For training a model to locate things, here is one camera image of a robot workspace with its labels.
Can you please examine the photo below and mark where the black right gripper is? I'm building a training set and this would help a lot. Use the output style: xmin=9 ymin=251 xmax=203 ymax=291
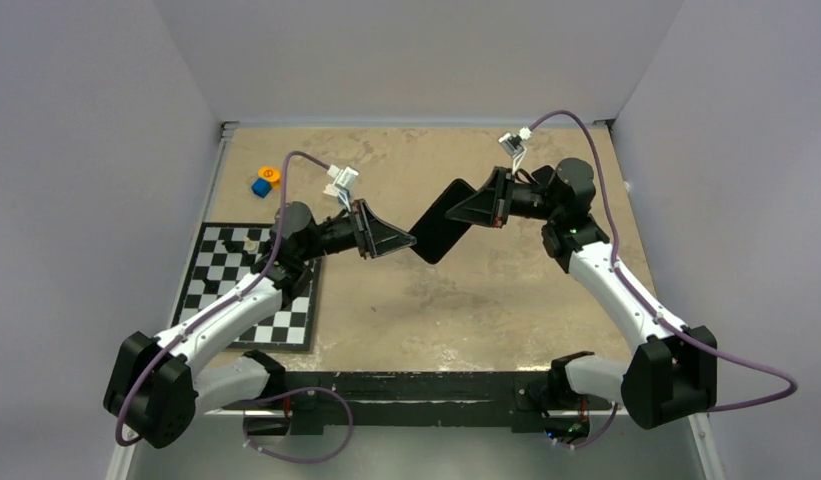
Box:
xmin=446 ymin=166 xmax=562 ymax=228

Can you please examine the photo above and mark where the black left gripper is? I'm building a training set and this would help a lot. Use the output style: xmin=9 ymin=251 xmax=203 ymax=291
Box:
xmin=298 ymin=199 xmax=415 ymax=263

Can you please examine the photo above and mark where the black phone case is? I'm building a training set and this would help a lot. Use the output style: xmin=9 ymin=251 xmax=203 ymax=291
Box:
xmin=409 ymin=179 xmax=475 ymax=265

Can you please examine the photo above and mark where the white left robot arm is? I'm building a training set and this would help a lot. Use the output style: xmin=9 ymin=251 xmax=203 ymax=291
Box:
xmin=103 ymin=199 xmax=416 ymax=448

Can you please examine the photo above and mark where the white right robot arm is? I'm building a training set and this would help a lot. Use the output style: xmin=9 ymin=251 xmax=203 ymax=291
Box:
xmin=444 ymin=158 xmax=717 ymax=429

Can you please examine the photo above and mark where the orange toy piece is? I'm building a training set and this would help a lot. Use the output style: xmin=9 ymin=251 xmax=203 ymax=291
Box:
xmin=258 ymin=166 xmax=283 ymax=189

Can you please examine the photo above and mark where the blue toy brick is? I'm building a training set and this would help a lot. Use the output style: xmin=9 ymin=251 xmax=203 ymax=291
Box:
xmin=251 ymin=178 xmax=273 ymax=198

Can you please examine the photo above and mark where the black chess piece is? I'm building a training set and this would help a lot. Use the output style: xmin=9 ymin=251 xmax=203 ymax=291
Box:
xmin=222 ymin=240 xmax=242 ymax=254

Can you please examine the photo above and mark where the black and white chessboard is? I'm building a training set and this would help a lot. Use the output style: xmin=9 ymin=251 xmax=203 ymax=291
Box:
xmin=170 ymin=221 xmax=324 ymax=353

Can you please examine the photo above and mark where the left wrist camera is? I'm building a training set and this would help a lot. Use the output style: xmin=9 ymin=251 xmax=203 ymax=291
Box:
xmin=323 ymin=165 xmax=359 ymax=197

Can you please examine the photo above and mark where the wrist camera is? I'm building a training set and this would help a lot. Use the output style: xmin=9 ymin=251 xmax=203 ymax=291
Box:
xmin=498 ymin=127 xmax=532 ymax=159
xmin=323 ymin=165 xmax=359 ymax=197

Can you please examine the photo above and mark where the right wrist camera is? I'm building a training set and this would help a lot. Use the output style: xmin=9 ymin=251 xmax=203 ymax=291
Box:
xmin=498 ymin=127 xmax=532 ymax=159

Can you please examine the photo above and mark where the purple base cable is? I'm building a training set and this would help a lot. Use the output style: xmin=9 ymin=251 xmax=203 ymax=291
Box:
xmin=241 ymin=386 xmax=355 ymax=465

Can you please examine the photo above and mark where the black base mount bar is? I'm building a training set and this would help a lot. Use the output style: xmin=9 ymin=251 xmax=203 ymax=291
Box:
xmin=221 ymin=369 xmax=617 ymax=437

